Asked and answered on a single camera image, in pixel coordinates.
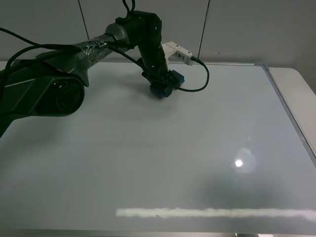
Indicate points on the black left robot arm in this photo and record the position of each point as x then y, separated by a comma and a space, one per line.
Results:
53, 84

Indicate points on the white framed whiteboard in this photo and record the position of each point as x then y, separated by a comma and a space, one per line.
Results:
227, 159

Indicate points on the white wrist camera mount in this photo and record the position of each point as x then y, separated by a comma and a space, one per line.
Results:
172, 49

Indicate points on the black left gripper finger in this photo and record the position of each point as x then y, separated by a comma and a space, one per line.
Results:
174, 78
158, 84

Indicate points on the teal whiteboard eraser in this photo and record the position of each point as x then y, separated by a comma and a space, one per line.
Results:
163, 93

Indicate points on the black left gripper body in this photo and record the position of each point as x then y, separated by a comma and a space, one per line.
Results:
153, 59

